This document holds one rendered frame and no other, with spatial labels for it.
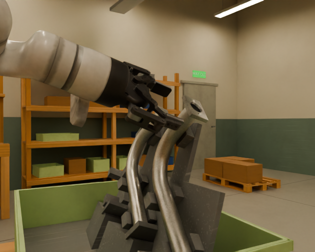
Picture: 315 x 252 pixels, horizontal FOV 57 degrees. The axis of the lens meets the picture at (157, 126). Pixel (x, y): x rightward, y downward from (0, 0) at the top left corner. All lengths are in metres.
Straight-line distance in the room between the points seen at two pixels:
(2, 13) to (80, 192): 0.68
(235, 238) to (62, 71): 0.47
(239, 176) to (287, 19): 4.16
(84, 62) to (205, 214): 0.31
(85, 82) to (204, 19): 7.54
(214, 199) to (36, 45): 0.35
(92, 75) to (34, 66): 0.08
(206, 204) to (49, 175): 4.71
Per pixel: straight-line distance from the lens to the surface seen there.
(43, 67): 0.42
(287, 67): 7.58
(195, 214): 0.53
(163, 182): 0.55
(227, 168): 5.38
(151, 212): 0.65
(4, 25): 0.41
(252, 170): 5.15
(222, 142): 7.96
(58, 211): 0.98
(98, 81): 0.43
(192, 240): 0.50
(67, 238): 0.86
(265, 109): 7.80
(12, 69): 0.44
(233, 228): 0.66
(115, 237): 0.67
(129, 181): 0.69
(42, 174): 5.11
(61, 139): 5.13
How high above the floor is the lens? 1.16
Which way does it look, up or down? 1 degrees down
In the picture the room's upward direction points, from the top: straight up
